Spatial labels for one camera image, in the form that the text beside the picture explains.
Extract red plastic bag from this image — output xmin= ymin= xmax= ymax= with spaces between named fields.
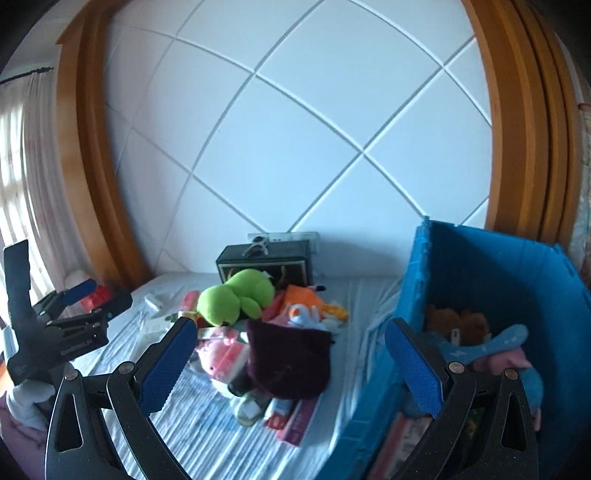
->
xmin=80 ymin=284 xmax=113 ymax=312

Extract pink tissue pack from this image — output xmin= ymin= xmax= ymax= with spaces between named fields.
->
xmin=211 ymin=342 xmax=250 ymax=384

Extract black gift box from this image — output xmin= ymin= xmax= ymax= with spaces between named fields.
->
xmin=215 ymin=236 xmax=315 ymax=288

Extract pink pig plush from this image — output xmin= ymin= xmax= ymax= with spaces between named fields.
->
xmin=197 ymin=327 xmax=247 ymax=378

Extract green plush toy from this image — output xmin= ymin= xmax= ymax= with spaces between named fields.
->
xmin=197 ymin=269 xmax=276 ymax=327

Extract blue plastic crate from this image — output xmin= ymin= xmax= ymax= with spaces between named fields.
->
xmin=320 ymin=220 xmax=590 ymax=479

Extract roll of tape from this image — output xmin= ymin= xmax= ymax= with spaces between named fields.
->
xmin=233 ymin=390 xmax=271 ymax=427

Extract brown plush toy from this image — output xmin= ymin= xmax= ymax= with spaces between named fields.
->
xmin=425 ymin=306 xmax=490 ymax=346

